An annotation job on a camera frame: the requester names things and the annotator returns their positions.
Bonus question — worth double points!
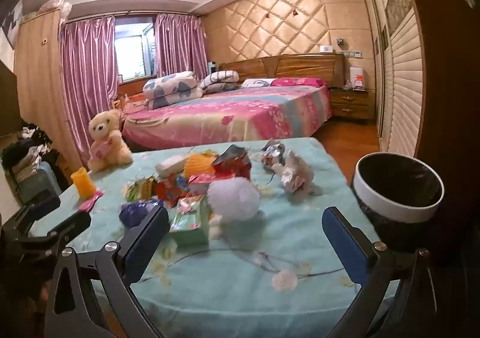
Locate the cream teddy bear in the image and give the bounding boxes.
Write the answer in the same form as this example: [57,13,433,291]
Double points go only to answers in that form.
[87,109,134,173]

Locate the white foam block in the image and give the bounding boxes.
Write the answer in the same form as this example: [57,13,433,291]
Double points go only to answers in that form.
[155,155,188,178]

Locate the pile of clothes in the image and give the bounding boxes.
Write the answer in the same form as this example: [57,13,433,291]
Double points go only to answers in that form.
[0,124,61,181]

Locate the white blue pillow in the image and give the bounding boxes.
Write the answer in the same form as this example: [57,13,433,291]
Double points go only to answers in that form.
[242,78,278,89]

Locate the white rimmed trash bin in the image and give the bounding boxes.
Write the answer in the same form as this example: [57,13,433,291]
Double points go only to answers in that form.
[350,153,445,248]

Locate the red blue snack wrapper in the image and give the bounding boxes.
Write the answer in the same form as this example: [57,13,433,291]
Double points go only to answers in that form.
[154,175,196,209]

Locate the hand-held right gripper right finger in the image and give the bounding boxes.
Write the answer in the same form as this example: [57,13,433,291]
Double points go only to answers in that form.
[322,206,437,338]

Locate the red silver foil wrapper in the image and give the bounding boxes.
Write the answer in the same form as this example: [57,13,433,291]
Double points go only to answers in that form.
[212,145,253,183]

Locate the pink plastic toy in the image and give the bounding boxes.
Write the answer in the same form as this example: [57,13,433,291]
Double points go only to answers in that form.
[78,191,104,213]

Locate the teal floral blanket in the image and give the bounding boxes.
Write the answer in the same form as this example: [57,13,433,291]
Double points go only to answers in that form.
[32,137,398,338]

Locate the bed with pink floral sheet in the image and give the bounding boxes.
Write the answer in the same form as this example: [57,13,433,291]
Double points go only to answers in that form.
[122,77,332,143]

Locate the purple plastic bag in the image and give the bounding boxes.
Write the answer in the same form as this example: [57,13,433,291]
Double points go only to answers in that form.
[119,200,164,229]

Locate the wooden nightstand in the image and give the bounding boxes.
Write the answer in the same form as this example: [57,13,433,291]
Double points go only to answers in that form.
[330,87,377,121]

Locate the cartoon print foil wrapper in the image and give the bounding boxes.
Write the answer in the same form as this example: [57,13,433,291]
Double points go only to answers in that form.
[260,139,287,173]

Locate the light wooden wardrobe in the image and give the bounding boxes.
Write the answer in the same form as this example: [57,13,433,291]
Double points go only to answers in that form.
[14,9,85,181]

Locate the white silver crumpled wrapper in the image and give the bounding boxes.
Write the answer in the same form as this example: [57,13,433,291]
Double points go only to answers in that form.
[279,150,316,196]

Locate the narrow pink curtain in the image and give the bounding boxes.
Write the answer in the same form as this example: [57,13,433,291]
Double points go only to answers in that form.
[154,13,209,78]

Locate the pink floral pillow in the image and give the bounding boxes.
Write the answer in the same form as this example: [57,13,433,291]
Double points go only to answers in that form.
[271,77,325,88]

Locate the wooden headboard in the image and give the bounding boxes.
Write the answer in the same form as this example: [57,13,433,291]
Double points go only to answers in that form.
[218,53,346,87]

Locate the cream louvered wardrobe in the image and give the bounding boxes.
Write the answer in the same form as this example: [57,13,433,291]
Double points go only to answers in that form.
[354,0,426,158]

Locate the wide pink curtain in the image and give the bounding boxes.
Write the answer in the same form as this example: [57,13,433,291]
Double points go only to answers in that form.
[60,17,121,169]

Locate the grey white folded quilt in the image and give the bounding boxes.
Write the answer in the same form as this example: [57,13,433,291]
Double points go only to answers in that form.
[199,70,241,94]

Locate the clear plastic bag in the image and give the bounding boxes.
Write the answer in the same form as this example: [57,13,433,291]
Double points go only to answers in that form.
[39,0,72,19]

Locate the green yellow snack wrapper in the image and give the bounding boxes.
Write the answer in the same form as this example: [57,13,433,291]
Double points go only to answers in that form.
[124,176,158,201]

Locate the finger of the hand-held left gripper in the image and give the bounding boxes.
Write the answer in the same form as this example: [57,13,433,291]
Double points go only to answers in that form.
[2,193,62,233]
[17,211,93,254]

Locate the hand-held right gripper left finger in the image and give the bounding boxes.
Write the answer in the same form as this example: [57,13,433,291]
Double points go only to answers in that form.
[45,206,170,338]

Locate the green tissue packet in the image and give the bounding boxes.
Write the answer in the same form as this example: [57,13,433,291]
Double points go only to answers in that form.
[169,195,211,248]

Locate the window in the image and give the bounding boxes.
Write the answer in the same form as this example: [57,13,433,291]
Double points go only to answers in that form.
[113,20,156,81]

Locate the large orange foam net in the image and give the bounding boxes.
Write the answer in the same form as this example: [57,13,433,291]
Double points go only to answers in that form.
[184,153,216,177]

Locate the white fluffy ball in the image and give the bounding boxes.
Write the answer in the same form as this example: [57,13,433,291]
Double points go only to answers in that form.
[206,177,261,224]

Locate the blue suitcase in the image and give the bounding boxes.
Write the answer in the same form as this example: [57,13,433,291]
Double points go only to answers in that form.
[17,161,62,205]

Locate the dark wooden panel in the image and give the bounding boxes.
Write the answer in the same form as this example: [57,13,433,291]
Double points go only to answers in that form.
[392,0,480,211]

